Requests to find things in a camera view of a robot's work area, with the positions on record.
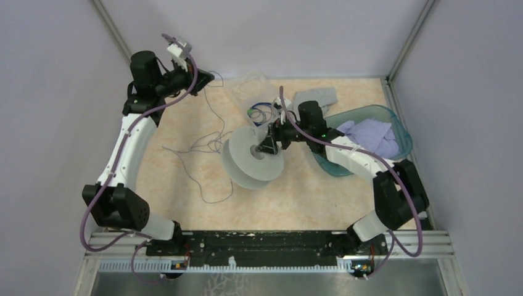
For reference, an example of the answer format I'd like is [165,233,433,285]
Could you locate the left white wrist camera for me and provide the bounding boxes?
[167,39,192,62]

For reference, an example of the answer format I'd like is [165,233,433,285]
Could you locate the grey towel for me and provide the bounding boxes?
[291,87,339,117]

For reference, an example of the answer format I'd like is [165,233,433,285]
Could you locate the coiled blue cable in container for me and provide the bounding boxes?
[247,102,282,126]

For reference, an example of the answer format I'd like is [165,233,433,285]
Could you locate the white slotted cable duct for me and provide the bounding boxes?
[98,257,370,274]

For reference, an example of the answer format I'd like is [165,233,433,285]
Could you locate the aluminium frame rail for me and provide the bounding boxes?
[384,231,455,259]

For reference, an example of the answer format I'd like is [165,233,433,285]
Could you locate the teal plastic basin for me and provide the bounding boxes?
[326,105,413,160]

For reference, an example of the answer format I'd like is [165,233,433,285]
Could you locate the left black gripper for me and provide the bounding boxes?
[154,57,215,97]

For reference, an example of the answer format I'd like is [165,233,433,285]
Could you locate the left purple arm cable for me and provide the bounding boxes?
[79,33,199,286]

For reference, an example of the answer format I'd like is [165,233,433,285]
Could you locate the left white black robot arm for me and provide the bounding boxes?
[79,51,214,255]

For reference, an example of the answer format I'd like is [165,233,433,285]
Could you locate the white perforated cable spool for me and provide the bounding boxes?
[221,126,284,190]

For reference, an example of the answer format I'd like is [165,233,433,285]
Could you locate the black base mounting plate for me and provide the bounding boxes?
[146,230,389,268]

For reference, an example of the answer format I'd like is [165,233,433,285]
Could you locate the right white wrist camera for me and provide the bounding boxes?
[272,97,292,124]

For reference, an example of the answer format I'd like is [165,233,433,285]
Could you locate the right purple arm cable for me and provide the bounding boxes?
[278,86,424,281]

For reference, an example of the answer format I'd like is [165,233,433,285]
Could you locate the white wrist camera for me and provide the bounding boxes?
[272,97,292,124]
[167,39,192,62]

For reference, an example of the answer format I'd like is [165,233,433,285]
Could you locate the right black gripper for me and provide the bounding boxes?
[257,112,311,155]

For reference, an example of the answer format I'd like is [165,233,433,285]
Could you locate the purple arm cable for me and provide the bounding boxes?
[278,86,424,281]
[79,33,199,286]

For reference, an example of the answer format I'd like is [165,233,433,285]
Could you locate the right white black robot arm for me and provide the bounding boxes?
[256,101,429,254]

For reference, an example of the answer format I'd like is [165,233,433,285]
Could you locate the lavender cloth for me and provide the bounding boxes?
[336,118,400,159]

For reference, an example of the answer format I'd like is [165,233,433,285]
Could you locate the thin blue cable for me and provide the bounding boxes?
[162,71,236,205]

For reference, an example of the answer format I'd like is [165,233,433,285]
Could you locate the clear plastic container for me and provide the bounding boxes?
[225,70,279,135]

